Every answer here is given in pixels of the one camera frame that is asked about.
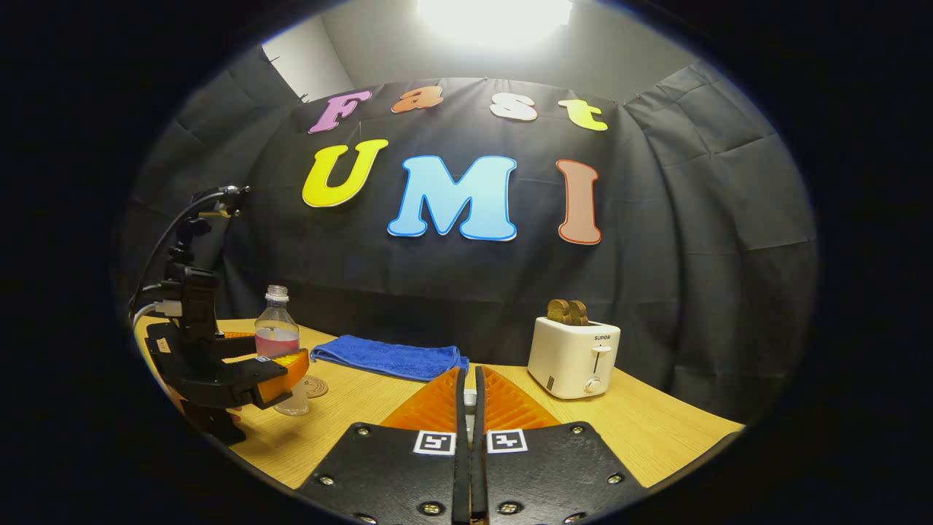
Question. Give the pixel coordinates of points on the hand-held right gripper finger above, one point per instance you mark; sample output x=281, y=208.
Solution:
x=479, y=474
x=461, y=474

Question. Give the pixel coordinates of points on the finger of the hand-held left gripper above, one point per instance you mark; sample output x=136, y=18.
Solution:
x=255, y=370
x=233, y=346

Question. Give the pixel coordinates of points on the clear water bottle pink label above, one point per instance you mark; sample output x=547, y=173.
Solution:
x=277, y=324

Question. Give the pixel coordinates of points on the round brown coaster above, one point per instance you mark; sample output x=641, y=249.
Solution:
x=318, y=386

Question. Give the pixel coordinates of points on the blue folded towel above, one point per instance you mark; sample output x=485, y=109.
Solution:
x=393, y=357

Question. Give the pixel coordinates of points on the white toaster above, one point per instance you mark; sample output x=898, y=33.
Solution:
x=572, y=361

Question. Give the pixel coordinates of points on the ceiling light panel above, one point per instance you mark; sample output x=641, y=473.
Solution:
x=496, y=18

